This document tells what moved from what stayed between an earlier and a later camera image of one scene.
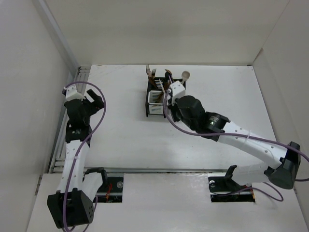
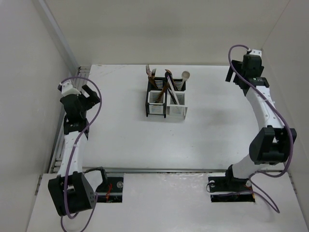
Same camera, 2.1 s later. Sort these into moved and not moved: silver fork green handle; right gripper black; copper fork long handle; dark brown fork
Moved: right gripper black
Not moved: dark brown fork; copper fork long handle; silver fork green handle
